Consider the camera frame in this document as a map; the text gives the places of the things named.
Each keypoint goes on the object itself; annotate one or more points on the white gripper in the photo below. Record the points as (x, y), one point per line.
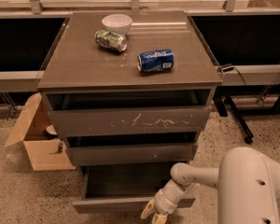
(161, 203)

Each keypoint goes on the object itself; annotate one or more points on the grey bottom drawer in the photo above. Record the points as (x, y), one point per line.
(121, 187)

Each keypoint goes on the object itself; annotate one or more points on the grey drawer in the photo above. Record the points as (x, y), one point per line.
(128, 112)
(131, 148)
(121, 187)

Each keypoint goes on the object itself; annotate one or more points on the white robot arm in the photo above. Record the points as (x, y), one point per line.
(247, 184)

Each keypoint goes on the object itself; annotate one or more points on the grey middle drawer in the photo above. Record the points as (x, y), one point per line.
(131, 148)

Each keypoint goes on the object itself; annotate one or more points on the grey top drawer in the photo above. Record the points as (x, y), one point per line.
(128, 112)

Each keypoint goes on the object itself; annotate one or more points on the grey drawer cabinet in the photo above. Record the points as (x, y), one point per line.
(78, 64)

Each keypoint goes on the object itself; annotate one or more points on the open cardboard box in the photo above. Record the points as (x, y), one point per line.
(45, 151)

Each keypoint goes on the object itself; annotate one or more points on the black wheeled stand leg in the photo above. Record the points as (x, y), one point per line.
(221, 101)

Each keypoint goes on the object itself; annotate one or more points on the white bowl in box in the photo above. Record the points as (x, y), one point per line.
(50, 130)

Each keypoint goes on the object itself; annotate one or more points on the blue pepsi can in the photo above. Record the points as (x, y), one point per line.
(155, 61)

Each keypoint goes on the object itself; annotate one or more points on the green soda can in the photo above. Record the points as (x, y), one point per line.
(111, 40)

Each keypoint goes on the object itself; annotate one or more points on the black power adapter with cable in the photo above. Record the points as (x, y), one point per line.
(230, 75)

